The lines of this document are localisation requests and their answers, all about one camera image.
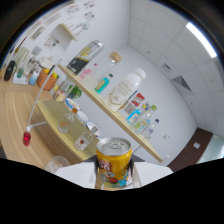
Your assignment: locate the yellow drink can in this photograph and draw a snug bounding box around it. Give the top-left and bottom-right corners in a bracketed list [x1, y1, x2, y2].
[95, 136, 134, 189]

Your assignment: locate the clear bottle orange cap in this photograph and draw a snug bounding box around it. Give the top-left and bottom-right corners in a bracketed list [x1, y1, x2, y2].
[57, 107, 80, 135]

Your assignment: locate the clear bottle green cap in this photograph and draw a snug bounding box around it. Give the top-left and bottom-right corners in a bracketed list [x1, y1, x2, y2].
[133, 104, 158, 134]

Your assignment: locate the small red liquid bottle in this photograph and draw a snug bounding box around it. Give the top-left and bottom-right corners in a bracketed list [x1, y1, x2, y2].
[22, 125, 33, 147]

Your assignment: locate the clear glass with ice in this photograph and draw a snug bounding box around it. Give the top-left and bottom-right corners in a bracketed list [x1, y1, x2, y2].
[44, 155, 71, 174]

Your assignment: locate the clear bottle blue cap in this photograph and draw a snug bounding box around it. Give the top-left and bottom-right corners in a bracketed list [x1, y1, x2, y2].
[141, 118, 160, 139]

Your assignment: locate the brown door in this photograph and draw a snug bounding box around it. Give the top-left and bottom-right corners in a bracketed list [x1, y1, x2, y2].
[168, 127, 214, 173]

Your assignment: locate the small blue label bottle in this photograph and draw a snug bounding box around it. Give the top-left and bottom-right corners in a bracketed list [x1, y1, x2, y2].
[126, 103, 150, 125]

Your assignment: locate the white wooden two-tier shelf rack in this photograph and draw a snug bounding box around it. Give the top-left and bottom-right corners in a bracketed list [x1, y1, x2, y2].
[26, 56, 164, 164]

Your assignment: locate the white bowl blue rim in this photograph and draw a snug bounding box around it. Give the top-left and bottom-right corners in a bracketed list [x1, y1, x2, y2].
[64, 97, 81, 112]

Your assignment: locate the small red white bottle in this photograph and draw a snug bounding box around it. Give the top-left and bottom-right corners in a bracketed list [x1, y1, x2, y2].
[123, 92, 146, 116]

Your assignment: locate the green potted plant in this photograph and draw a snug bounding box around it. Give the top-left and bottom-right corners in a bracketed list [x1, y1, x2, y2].
[68, 85, 83, 100]

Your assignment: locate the large white bottle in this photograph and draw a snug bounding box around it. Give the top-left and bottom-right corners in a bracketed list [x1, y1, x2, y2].
[102, 67, 147, 113]

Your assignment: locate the small teal bottle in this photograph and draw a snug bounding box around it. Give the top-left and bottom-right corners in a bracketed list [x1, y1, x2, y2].
[94, 73, 114, 95]

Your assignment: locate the orange storage box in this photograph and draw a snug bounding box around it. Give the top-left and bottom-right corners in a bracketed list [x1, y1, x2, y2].
[36, 68, 58, 91]

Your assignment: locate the small pink bottle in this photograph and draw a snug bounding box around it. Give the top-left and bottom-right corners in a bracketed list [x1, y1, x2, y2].
[79, 63, 98, 81]

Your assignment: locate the glass jar cork lid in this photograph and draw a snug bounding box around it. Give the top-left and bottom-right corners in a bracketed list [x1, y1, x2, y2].
[81, 51, 122, 91]

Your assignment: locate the white blue small bottle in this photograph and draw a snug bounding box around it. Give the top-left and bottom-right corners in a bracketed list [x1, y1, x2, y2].
[28, 70, 40, 86]

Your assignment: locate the white tray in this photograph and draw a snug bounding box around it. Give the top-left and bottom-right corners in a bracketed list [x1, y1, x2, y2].
[12, 71, 29, 86]

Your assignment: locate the tall black yellow can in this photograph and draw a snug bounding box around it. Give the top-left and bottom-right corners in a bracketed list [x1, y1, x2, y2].
[66, 39, 105, 76]

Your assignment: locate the wooden wall shelf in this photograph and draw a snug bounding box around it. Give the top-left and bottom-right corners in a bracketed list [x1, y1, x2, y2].
[58, 23, 79, 43]

